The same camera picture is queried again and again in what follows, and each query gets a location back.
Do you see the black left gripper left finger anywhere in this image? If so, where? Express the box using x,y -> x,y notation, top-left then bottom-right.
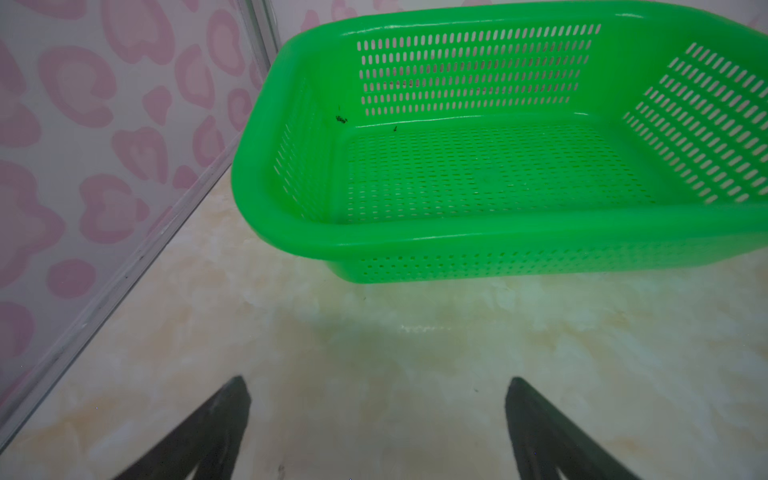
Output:
117,376 -> 251,479

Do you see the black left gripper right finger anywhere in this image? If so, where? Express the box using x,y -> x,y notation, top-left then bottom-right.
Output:
505,377 -> 637,479

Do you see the green plastic basket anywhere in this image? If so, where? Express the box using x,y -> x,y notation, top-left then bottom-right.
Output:
231,1 -> 767,283

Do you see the aluminium frame post left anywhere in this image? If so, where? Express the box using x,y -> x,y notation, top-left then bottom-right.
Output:
237,0 -> 282,71

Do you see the aluminium diagonal frame bar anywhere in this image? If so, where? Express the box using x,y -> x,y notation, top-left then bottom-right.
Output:
1,134 -> 242,450

